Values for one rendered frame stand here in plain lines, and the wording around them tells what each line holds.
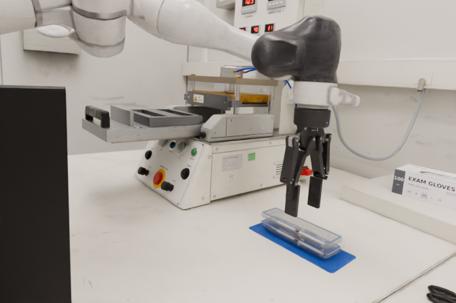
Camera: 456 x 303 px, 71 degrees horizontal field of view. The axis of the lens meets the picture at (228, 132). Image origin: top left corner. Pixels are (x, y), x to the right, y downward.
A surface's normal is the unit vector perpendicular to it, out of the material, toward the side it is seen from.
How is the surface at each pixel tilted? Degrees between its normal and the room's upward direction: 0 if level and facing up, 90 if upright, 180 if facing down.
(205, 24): 106
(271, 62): 89
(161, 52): 90
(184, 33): 128
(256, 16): 90
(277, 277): 0
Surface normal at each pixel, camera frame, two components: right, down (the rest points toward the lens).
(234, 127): 0.62, 0.17
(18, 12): 0.70, 0.55
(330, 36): 0.22, 0.01
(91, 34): -0.17, 0.71
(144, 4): -0.16, 0.18
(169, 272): 0.06, -0.98
